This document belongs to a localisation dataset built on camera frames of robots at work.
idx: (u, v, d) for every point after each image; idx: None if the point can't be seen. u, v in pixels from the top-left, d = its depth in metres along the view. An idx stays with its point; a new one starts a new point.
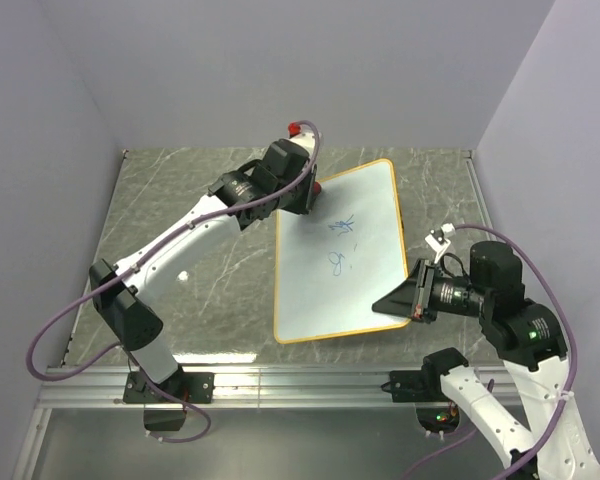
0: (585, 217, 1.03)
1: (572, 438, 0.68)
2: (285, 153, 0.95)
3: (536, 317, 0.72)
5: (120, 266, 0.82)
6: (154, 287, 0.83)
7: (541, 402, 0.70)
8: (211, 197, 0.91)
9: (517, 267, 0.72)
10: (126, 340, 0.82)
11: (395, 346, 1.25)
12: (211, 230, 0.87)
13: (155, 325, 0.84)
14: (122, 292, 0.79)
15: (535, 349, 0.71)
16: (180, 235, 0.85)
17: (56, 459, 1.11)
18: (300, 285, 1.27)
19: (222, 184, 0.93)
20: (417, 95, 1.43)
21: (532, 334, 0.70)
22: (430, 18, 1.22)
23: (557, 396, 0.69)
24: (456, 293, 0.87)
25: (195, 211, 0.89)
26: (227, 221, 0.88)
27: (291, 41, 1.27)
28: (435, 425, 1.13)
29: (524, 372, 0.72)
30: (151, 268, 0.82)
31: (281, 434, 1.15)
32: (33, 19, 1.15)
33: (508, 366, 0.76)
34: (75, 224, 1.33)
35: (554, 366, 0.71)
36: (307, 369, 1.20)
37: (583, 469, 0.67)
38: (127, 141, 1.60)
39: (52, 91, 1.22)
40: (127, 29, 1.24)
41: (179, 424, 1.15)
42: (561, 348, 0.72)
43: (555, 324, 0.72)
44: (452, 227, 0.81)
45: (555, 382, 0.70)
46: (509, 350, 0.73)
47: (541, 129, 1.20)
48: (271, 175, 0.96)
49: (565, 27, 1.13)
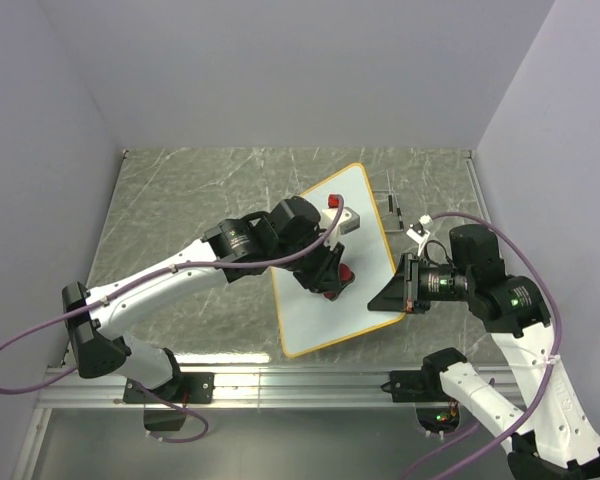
0: (584, 217, 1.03)
1: (564, 404, 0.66)
2: (293, 215, 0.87)
3: (517, 286, 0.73)
5: (90, 295, 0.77)
6: (121, 323, 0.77)
7: (530, 370, 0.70)
8: (204, 243, 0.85)
9: (490, 237, 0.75)
10: (82, 370, 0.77)
11: (395, 346, 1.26)
12: (193, 279, 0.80)
13: (117, 359, 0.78)
14: (84, 324, 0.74)
15: (518, 314, 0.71)
16: (160, 276, 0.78)
17: (56, 458, 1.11)
18: (302, 291, 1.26)
19: (219, 231, 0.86)
20: (418, 95, 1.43)
21: (514, 301, 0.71)
22: (429, 20, 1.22)
23: (544, 362, 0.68)
24: (441, 281, 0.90)
25: (184, 254, 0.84)
26: (211, 272, 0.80)
27: (289, 42, 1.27)
28: (435, 425, 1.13)
29: (510, 340, 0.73)
30: (120, 305, 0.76)
31: (280, 434, 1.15)
32: (32, 19, 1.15)
33: (495, 339, 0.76)
34: (74, 224, 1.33)
35: (538, 329, 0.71)
36: (307, 368, 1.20)
37: (579, 436, 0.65)
38: (127, 142, 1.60)
39: (52, 90, 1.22)
40: (126, 30, 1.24)
41: (178, 424, 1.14)
42: (545, 315, 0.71)
43: (536, 291, 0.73)
44: (429, 219, 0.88)
45: (542, 347, 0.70)
46: (493, 320, 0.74)
47: (541, 129, 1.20)
48: (272, 233, 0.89)
49: (566, 27, 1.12)
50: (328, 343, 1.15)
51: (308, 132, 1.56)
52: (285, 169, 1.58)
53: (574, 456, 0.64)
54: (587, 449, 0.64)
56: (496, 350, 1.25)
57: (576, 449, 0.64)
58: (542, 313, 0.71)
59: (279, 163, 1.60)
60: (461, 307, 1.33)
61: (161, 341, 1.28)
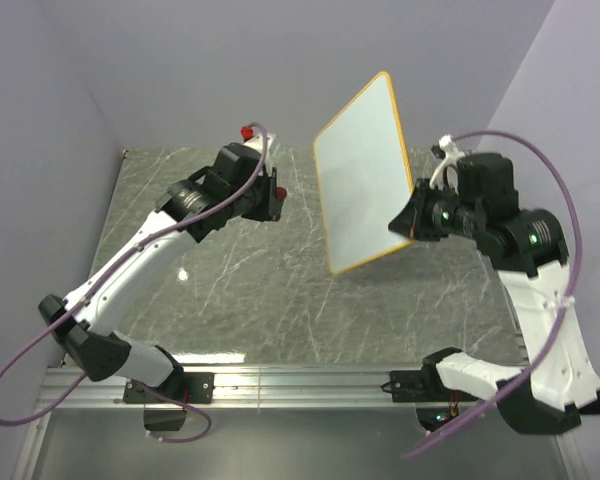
0: (582, 215, 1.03)
1: (570, 346, 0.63)
2: (237, 159, 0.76)
3: (536, 222, 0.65)
5: (69, 300, 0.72)
6: (109, 318, 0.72)
7: (540, 312, 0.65)
8: (158, 213, 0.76)
9: (506, 167, 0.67)
10: (91, 373, 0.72)
11: (395, 346, 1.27)
12: (162, 250, 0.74)
13: (121, 350, 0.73)
14: (73, 329, 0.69)
15: (534, 253, 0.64)
16: (128, 259, 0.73)
17: (56, 459, 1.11)
18: (344, 210, 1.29)
19: (170, 196, 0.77)
20: (417, 96, 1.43)
21: (532, 238, 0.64)
22: (430, 19, 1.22)
23: (557, 304, 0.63)
24: (442, 213, 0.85)
25: (144, 229, 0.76)
26: (177, 237, 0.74)
27: (290, 42, 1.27)
28: (435, 426, 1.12)
29: (523, 280, 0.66)
30: (102, 298, 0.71)
31: (280, 433, 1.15)
32: (33, 19, 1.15)
33: (502, 276, 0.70)
34: (74, 224, 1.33)
35: (556, 269, 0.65)
36: (307, 368, 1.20)
37: (580, 379, 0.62)
38: (126, 141, 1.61)
39: (51, 90, 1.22)
40: (127, 31, 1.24)
41: (179, 424, 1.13)
42: (563, 254, 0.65)
43: (556, 229, 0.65)
44: (449, 140, 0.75)
45: (555, 289, 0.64)
46: (506, 258, 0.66)
47: (540, 129, 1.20)
48: (223, 182, 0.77)
49: (565, 27, 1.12)
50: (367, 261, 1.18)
51: (307, 132, 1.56)
52: (285, 169, 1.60)
53: (573, 398, 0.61)
54: (586, 391, 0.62)
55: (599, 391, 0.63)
56: (496, 350, 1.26)
57: (576, 392, 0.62)
58: (560, 251, 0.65)
59: (279, 163, 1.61)
60: (461, 307, 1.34)
61: (161, 341, 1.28)
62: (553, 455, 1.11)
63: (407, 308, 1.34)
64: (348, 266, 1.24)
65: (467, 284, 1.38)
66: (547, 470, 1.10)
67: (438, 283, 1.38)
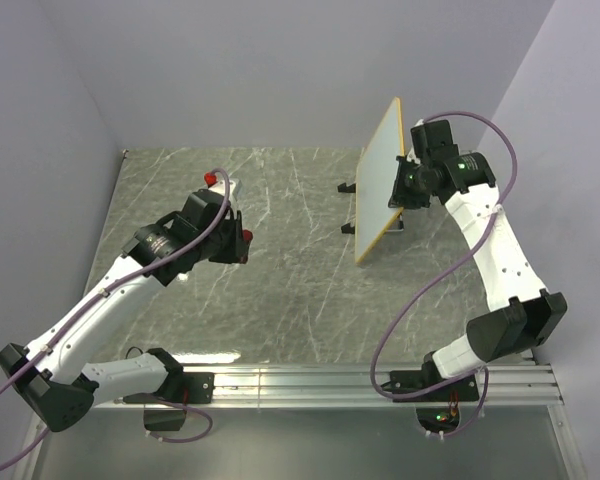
0: (580, 217, 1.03)
1: (507, 250, 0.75)
2: (205, 203, 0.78)
3: (467, 157, 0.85)
5: (30, 350, 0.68)
6: (73, 367, 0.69)
7: (476, 221, 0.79)
8: (125, 258, 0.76)
9: (442, 125, 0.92)
10: (52, 425, 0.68)
11: (395, 346, 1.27)
12: (129, 295, 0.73)
13: (81, 397, 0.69)
14: (34, 380, 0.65)
15: (466, 176, 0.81)
16: (92, 307, 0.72)
17: (56, 459, 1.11)
18: (365, 207, 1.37)
19: (137, 242, 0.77)
20: (417, 97, 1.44)
21: (461, 165, 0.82)
22: (430, 20, 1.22)
23: (489, 212, 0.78)
24: (408, 177, 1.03)
25: (111, 276, 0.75)
26: (144, 282, 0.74)
27: (290, 43, 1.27)
28: (435, 425, 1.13)
29: (459, 198, 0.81)
30: (65, 348, 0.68)
31: (280, 434, 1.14)
32: (32, 20, 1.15)
33: (449, 208, 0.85)
34: (74, 225, 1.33)
35: (485, 189, 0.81)
36: (307, 368, 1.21)
37: (520, 278, 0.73)
38: (127, 141, 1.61)
39: (51, 90, 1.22)
40: (127, 31, 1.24)
41: (178, 425, 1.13)
42: (490, 178, 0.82)
43: (482, 160, 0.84)
44: (422, 122, 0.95)
45: (487, 203, 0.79)
46: (445, 187, 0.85)
47: (539, 130, 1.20)
48: (191, 227, 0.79)
49: (565, 27, 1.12)
50: (369, 247, 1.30)
51: (307, 132, 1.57)
52: (285, 169, 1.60)
53: (515, 294, 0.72)
54: (529, 289, 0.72)
55: (543, 291, 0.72)
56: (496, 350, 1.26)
57: (517, 289, 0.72)
58: (487, 176, 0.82)
59: (279, 163, 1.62)
60: (462, 307, 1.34)
61: (161, 341, 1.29)
62: (554, 455, 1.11)
63: (407, 308, 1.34)
64: (364, 253, 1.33)
65: (467, 283, 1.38)
66: (547, 470, 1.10)
67: (438, 283, 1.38)
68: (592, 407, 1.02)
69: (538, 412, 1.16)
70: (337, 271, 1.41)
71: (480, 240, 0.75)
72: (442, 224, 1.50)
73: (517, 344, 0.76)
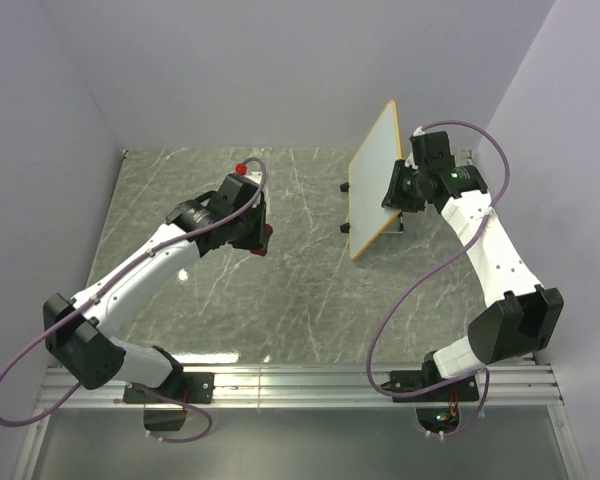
0: (580, 217, 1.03)
1: (502, 246, 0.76)
2: (241, 185, 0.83)
3: (460, 167, 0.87)
5: (77, 298, 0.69)
6: (114, 321, 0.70)
7: (469, 223, 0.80)
8: (169, 225, 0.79)
9: (441, 135, 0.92)
10: (87, 381, 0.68)
11: (395, 346, 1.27)
12: (172, 258, 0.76)
13: (118, 357, 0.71)
14: (82, 325, 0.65)
15: (460, 184, 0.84)
16: (139, 263, 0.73)
17: (56, 459, 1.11)
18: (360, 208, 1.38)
19: (179, 212, 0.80)
20: (416, 96, 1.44)
21: (454, 176, 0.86)
22: (429, 21, 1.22)
23: (481, 215, 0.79)
24: (406, 182, 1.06)
25: (154, 240, 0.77)
26: (187, 246, 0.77)
27: (290, 44, 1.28)
28: (435, 425, 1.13)
29: (452, 205, 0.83)
30: (112, 298, 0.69)
31: (280, 433, 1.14)
32: (33, 20, 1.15)
33: (444, 215, 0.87)
34: (74, 224, 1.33)
35: (478, 195, 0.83)
36: (307, 367, 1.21)
37: (515, 274, 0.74)
38: (127, 142, 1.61)
39: (50, 90, 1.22)
40: (126, 32, 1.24)
41: (179, 424, 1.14)
42: (482, 185, 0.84)
43: (474, 169, 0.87)
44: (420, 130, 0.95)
45: (479, 207, 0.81)
46: (440, 197, 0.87)
47: (539, 129, 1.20)
48: (227, 205, 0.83)
49: (565, 27, 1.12)
50: (365, 246, 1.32)
51: (307, 132, 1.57)
52: (285, 169, 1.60)
53: (510, 287, 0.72)
54: (523, 284, 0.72)
55: (538, 286, 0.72)
56: None
57: (512, 282, 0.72)
58: (480, 183, 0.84)
59: (279, 163, 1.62)
60: (462, 307, 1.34)
61: (161, 341, 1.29)
62: (554, 455, 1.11)
63: (407, 308, 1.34)
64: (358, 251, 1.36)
65: (468, 283, 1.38)
66: (547, 470, 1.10)
67: (438, 283, 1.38)
68: (593, 408, 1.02)
69: (538, 413, 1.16)
70: (337, 271, 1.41)
71: (473, 239, 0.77)
72: (442, 224, 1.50)
73: (518, 346, 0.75)
